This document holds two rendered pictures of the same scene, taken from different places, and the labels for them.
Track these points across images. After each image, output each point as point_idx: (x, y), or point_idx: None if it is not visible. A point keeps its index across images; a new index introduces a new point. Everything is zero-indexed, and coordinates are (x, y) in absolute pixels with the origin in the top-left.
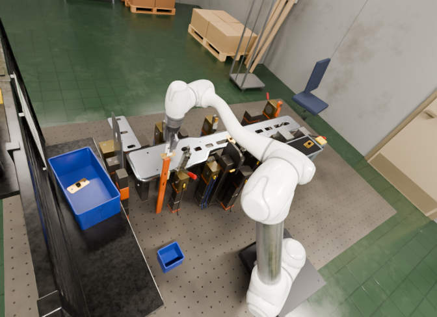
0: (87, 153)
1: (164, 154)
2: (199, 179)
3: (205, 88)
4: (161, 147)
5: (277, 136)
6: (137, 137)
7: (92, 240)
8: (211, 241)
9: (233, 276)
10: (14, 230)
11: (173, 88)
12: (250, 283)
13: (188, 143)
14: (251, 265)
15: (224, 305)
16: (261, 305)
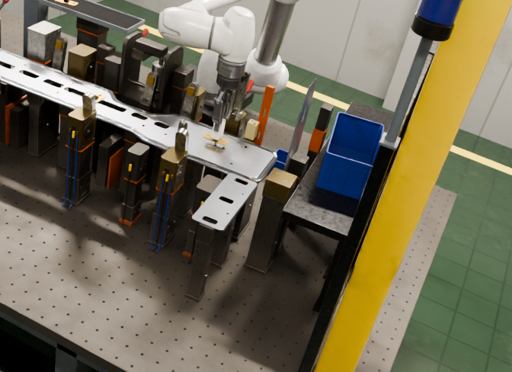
0: (327, 163)
1: (221, 141)
2: (144, 181)
3: (199, 5)
4: (204, 155)
5: (49, 43)
6: (211, 190)
7: None
8: None
9: (243, 129)
10: (401, 306)
11: (253, 15)
12: (273, 80)
13: (161, 135)
14: None
15: (275, 132)
16: (286, 68)
